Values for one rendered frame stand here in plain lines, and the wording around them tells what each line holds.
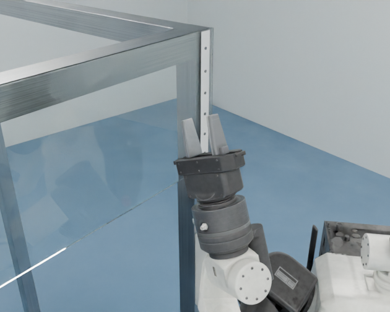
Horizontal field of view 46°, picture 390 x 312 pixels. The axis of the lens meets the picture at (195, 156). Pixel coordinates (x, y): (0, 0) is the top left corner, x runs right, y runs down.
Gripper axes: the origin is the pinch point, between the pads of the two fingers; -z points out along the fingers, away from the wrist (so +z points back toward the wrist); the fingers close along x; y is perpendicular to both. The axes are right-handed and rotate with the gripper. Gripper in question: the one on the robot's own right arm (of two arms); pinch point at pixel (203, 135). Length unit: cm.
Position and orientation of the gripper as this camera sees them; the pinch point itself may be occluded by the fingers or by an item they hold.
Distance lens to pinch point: 72.0
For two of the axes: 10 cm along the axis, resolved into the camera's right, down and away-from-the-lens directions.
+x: 7.4, -0.8, -6.6
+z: 2.2, 9.7, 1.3
